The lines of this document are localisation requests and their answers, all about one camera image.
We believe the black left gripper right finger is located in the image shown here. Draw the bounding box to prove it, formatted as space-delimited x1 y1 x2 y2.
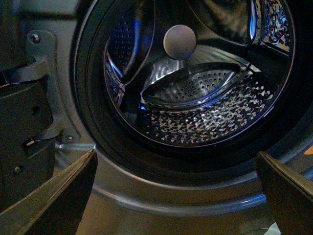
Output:
255 152 313 235

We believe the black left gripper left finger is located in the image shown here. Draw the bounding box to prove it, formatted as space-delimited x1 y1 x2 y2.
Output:
0 149 98 235

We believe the grey front-load washing machine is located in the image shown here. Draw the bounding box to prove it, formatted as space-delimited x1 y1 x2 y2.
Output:
12 0 313 235

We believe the orange warning sticker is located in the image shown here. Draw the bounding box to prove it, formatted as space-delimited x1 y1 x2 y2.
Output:
304 146 313 155

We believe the dark open washer door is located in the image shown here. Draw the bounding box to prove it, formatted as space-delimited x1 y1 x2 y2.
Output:
0 0 55 210

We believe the black rubber door gasket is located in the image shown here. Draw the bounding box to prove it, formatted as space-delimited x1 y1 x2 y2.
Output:
74 0 313 176

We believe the stainless steel washer drum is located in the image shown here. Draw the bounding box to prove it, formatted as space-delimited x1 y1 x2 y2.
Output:
104 0 295 148

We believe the grey metal door hinge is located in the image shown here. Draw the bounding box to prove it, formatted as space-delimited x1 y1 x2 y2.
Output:
4 29 80 143

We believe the round grey drum hub cap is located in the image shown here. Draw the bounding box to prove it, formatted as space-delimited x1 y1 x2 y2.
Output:
163 24 197 60

